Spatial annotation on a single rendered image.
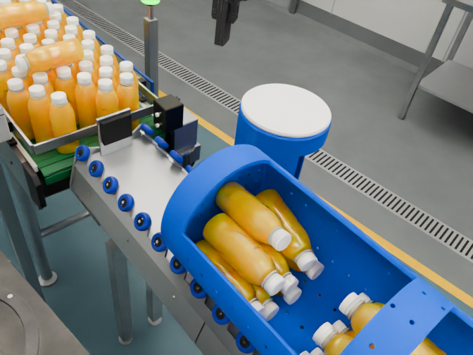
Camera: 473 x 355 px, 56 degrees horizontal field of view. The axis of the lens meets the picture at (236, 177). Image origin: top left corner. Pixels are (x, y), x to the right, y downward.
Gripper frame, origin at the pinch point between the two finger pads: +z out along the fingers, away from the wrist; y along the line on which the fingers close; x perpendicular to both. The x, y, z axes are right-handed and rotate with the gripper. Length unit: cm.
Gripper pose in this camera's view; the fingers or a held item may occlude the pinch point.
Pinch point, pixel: (224, 20)
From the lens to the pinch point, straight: 72.1
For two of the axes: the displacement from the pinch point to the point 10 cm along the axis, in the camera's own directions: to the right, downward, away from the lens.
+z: -1.2, 7.5, 6.5
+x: 3.2, -5.9, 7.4
